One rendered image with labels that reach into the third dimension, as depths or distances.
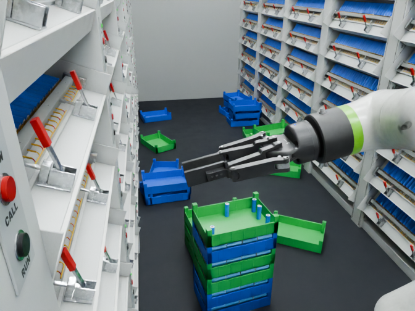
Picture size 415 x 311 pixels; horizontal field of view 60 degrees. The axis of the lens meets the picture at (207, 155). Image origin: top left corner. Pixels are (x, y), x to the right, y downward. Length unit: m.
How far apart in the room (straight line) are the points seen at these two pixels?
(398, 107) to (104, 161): 0.68
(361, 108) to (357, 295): 1.34
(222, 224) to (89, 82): 0.86
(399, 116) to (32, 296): 0.52
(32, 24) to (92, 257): 0.39
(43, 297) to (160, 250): 1.72
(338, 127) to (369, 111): 0.06
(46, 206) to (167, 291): 1.41
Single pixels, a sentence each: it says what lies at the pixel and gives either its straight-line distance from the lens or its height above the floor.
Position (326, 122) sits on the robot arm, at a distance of 0.65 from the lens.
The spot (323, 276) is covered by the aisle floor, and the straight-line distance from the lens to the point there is 1.95.
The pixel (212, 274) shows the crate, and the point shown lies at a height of 0.26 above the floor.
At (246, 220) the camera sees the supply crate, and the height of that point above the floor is 0.40.
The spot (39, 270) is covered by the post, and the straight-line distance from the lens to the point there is 0.32.
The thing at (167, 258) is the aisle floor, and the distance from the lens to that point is 1.98.
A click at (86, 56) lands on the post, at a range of 0.88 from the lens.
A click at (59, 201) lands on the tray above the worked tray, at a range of 0.45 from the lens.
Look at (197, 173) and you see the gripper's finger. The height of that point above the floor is 1.00.
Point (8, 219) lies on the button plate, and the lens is 0.26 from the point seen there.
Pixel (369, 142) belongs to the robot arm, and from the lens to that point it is 0.68.
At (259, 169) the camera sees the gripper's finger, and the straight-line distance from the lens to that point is 0.60.
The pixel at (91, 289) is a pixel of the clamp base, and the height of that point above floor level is 0.90.
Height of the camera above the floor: 1.29
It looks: 25 degrees down
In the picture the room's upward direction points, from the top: straight up
